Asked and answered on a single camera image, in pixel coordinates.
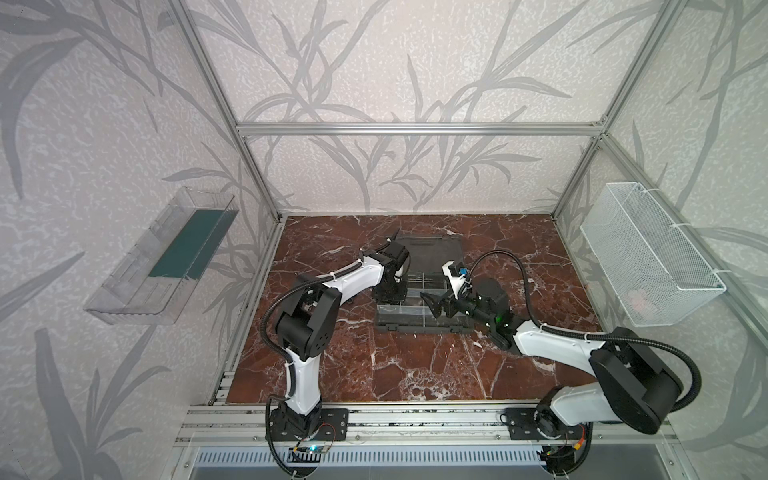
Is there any green electronics board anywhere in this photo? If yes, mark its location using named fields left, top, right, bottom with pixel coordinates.
left=289, top=444, right=332, bottom=464

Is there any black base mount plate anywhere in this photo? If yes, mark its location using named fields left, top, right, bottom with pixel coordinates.
left=266, top=408, right=350, bottom=442
left=499, top=407, right=583, bottom=443

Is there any aluminium cage frame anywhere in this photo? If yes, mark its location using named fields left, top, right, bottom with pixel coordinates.
left=167, top=0, right=768, bottom=457

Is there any clear plastic wall bin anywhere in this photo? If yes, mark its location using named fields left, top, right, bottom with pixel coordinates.
left=84, top=187, right=239, bottom=326

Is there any aluminium front rail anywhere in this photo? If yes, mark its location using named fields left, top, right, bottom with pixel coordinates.
left=170, top=403, right=682, bottom=448

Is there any right black corrugated cable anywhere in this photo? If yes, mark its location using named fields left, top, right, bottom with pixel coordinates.
left=469, top=248, right=703, bottom=414

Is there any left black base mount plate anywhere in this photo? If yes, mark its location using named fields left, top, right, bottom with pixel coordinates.
left=266, top=408, right=350, bottom=442

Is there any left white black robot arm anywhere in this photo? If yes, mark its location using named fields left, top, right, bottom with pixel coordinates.
left=259, top=237, right=410, bottom=428

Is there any grey plastic compartment organizer box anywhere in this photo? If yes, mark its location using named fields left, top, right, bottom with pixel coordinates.
left=374, top=235, right=474, bottom=335

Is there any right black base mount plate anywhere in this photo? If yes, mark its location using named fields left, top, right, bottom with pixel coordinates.
left=499, top=407, right=583, bottom=443

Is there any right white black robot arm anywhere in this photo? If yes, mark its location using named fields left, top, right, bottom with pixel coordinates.
left=420, top=277, right=703, bottom=435

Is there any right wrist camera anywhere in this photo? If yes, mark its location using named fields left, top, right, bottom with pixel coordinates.
left=442, top=261, right=471, bottom=300

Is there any red object in basket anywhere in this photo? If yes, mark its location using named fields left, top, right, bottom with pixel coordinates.
left=627, top=289, right=657, bottom=316

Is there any white wire mesh basket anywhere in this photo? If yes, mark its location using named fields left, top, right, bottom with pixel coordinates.
left=581, top=182, right=727, bottom=327

